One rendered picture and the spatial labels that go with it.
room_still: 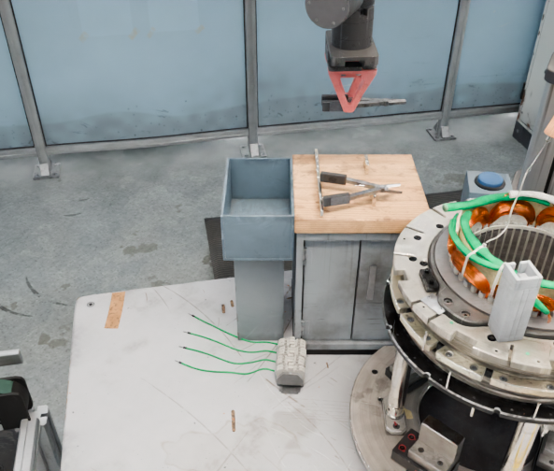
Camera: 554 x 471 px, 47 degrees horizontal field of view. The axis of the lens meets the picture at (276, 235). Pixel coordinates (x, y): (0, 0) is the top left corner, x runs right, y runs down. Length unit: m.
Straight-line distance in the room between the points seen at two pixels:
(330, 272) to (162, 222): 1.83
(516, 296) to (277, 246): 0.40
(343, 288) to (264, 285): 0.13
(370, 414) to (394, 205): 0.32
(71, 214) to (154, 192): 0.38
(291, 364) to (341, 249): 0.21
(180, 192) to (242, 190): 1.87
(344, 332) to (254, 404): 0.19
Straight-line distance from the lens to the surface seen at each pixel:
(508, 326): 0.72
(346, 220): 0.92
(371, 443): 0.98
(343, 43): 0.91
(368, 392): 1.04
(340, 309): 1.05
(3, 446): 2.08
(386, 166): 1.06
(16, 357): 1.19
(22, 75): 3.03
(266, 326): 1.11
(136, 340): 1.16
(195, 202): 2.88
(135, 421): 1.05
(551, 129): 0.73
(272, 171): 1.08
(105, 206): 2.92
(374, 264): 0.99
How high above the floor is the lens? 1.60
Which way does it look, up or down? 37 degrees down
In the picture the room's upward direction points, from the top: straight up
